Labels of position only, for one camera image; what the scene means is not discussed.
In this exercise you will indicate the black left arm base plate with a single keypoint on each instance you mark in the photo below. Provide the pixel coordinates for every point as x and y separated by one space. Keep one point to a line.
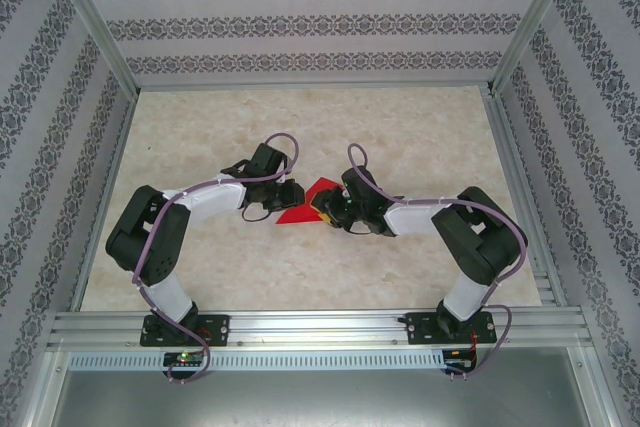
220 329

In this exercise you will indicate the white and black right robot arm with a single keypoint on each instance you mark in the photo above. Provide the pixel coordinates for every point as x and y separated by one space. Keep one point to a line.
410 219

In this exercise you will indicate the grey metal sheet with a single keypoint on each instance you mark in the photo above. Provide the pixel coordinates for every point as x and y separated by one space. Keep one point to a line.
320 397

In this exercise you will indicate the circuit board with orange label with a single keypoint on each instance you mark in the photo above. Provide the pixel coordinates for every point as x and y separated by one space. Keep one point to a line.
457 354

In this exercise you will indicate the aluminium frame post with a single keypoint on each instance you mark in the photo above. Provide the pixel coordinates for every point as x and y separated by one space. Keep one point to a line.
95 22
535 22

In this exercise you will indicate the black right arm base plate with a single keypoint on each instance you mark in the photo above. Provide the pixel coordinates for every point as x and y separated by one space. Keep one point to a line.
417 329

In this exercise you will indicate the aluminium side rail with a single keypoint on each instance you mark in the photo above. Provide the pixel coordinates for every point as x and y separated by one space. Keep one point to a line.
520 187
110 187

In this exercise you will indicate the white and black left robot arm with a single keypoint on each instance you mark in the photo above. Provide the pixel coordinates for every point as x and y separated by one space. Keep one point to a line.
215 199

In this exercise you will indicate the circuit board with green light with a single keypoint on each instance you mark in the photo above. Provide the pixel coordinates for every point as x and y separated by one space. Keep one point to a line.
185 358

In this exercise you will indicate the red cloth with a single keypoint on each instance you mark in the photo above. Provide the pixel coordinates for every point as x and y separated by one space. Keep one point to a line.
300 214

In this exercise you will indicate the aluminium mounting rail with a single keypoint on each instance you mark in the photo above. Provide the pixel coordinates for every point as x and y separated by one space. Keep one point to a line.
320 327

